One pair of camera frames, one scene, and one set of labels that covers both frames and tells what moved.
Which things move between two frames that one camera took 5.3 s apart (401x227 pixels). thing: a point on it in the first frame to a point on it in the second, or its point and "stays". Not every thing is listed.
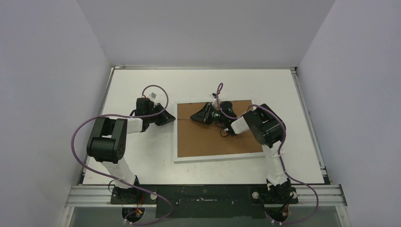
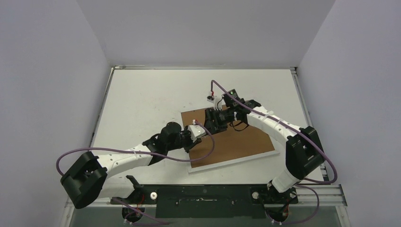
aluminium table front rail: [100, 196] stays
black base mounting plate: [205, 201] stays
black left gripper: [165, 117] to [191, 144]
